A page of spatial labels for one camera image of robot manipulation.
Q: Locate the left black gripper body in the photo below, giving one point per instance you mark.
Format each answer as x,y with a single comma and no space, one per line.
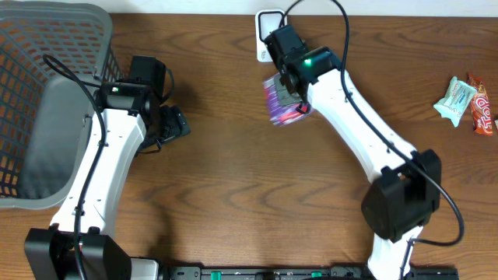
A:
173,125

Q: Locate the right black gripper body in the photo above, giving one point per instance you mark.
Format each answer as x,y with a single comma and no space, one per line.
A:
296,92

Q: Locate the purple square snack packet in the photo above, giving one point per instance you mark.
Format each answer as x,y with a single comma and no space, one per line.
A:
282,105

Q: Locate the teal snack packet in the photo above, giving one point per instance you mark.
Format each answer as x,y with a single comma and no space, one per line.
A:
456,100

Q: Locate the orange Top snack bar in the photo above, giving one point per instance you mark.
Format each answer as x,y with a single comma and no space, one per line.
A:
480,106

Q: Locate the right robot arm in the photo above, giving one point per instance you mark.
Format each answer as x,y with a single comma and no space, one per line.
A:
404,182

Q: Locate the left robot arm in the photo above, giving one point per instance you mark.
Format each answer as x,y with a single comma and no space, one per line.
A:
79,243

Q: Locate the white barcode scanner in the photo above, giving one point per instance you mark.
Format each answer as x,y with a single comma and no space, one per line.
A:
266,21

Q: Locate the grey plastic mesh basket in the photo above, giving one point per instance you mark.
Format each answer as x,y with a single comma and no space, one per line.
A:
53,55

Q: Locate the black mounting rail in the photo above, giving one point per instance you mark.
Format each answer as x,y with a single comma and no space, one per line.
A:
354,272

